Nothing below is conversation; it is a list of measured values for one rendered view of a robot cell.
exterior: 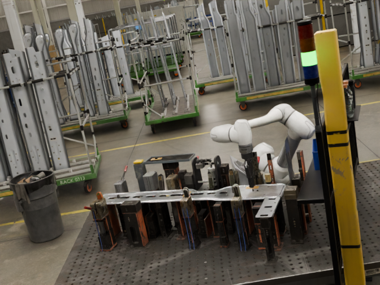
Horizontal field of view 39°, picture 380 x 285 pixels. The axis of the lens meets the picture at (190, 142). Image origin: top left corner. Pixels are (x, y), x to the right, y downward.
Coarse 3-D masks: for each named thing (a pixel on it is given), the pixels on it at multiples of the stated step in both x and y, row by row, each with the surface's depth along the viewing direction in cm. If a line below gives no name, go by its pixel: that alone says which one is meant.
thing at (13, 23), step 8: (8, 0) 904; (8, 8) 907; (8, 16) 911; (16, 16) 918; (8, 24) 914; (16, 24) 914; (16, 32) 918; (16, 40) 921; (16, 48) 925; (24, 48) 930
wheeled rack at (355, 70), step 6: (330, 0) 1080; (354, 0) 1070; (366, 0) 1024; (330, 6) 1084; (348, 30) 1006; (372, 30) 1095; (342, 36) 1099; (348, 36) 1009; (348, 42) 1012; (342, 60) 1109; (378, 66) 1057; (354, 72) 1035; (360, 72) 1034; (366, 72) 1032; (372, 72) 1025; (378, 72) 1025; (354, 78) 1027; (360, 78) 1028; (354, 84) 1039; (360, 84) 1040
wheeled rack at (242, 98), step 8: (240, 16) 1076; (312, 16) 1010; (320, 16) 1009; (224, 24) 1085; (272, 24) 1019; (232, 64) 1013; (232, 72) 1018; (248, 72) 1104; (280, 80) 1107; (296, 80) 1070; (272, 88) 1054; (280, 88) 1029; (288, 88) 1024; (296, 88) 1016; (304, 88) 1015; (240, 96) 1038; (248, 96) 1026; (256, 96) 1024; (264, 96) 1023; (240, 104) 1039
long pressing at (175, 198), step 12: (132, 192) 393; (144, 192) 390; (156, 192) 385; (168, 192) 380; (180, 192) 375; (192, 192) 371; (204, 192) 367; (216, 192) 362; (228, 192) 358; (240, 192) 354; (252, 192) 350; (264, 192) 346; (276, 192) 343; (108, 204) 382
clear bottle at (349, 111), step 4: (344, 84) 313; (344, 88) 312; (344, 92) 312; (348, 92) 312; (344, 96) 312; (348, 96) 312; (348, 100) 312; (348, 104) 313; (348, 108) 313; (352, 108) 315; (348, 112) 314; (352, 112) 315; (348, 116) 314; (352, 116) 315
